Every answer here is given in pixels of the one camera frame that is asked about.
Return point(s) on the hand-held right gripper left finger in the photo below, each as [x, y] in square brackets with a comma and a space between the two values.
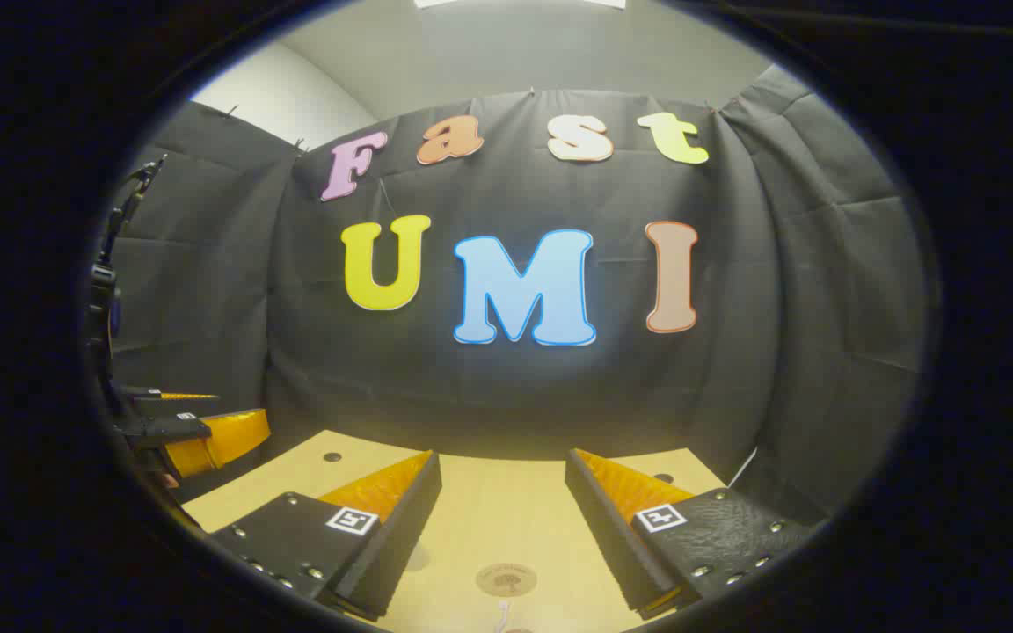
[405, 527]

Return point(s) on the round cork coaster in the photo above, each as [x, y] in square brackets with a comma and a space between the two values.
[506, 578]

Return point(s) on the wooden desktop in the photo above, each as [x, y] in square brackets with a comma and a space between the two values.
[489, 510]

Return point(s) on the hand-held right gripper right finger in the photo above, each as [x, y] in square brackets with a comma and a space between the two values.
[612, 536]

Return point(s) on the black backdrop cloth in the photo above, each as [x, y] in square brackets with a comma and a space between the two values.
[515, 413]

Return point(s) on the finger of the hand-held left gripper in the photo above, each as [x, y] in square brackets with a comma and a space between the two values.
[150, 403]
[172, 429]

